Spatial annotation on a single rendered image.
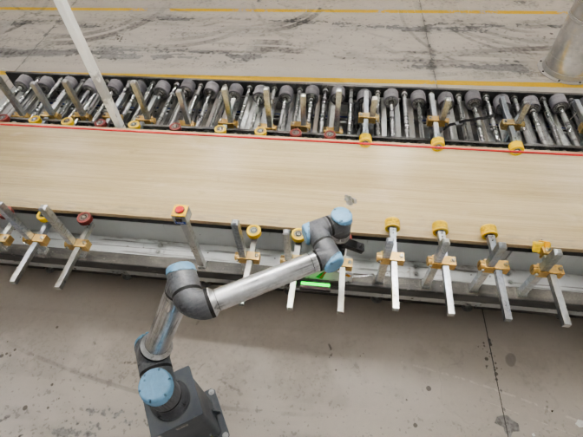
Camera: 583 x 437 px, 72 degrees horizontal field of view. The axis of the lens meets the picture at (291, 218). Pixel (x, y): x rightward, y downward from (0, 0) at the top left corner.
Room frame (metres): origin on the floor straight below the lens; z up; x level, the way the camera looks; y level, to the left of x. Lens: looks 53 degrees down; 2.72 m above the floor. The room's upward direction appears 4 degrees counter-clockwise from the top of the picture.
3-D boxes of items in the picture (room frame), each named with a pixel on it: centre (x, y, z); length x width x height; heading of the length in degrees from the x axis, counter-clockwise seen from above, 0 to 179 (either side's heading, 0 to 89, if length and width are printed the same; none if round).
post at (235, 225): (1.19, 0.28, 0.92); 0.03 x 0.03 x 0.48; 80
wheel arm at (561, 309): (0.83, -1.23, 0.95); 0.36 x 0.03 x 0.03; 170
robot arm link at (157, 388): (0.54, 0.66, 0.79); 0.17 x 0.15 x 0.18; 20
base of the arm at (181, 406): (0.53, 0.65, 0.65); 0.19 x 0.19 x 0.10
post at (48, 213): (1.35, 1.26, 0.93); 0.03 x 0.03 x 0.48; 80
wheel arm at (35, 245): (1.33, 1.48, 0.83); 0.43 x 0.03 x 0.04; 170
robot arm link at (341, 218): (1.02, -0.21, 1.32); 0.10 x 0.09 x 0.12; 110
